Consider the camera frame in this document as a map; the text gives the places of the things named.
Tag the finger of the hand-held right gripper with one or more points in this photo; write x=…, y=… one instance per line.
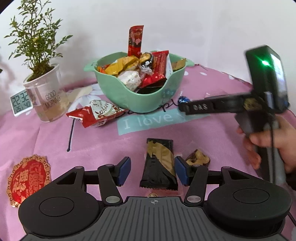
x=208, y=106

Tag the brown foil candy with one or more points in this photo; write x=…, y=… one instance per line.
x=146, y=60

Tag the orange snack packet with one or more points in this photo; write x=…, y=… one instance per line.
x=103, y=69

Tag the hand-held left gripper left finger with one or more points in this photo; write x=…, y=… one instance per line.
x=123, y=170

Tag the red white snack packet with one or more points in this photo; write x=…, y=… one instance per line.
x=92, y=114

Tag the yellow snack packet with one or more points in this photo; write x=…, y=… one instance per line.
x=124, y=63

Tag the white candy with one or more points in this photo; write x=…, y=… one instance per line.
x=129, y=78

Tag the blue foil candy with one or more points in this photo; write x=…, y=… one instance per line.
x=183, y=99

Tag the green plant in white pot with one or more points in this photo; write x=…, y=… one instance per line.
x=48, y=99

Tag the white digital clock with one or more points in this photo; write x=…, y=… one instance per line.
x=20, y=103

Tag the green plastic bowl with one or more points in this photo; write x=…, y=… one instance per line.
x=138, y=102

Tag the black gold snack packet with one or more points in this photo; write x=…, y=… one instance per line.
x=159, y=173

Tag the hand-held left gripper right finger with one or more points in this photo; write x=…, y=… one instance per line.
x=181, y=170

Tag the red gold paper ornament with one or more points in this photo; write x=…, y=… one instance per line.
x=27, y=180

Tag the pink tablecloth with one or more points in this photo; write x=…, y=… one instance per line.
x=92, y=148

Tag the person's right hand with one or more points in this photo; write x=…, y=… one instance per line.
x=289, y=148

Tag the small brown gold candy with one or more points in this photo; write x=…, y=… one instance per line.
x=198, y=158

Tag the dark red stick packet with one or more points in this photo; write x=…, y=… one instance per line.
x=135, y=41

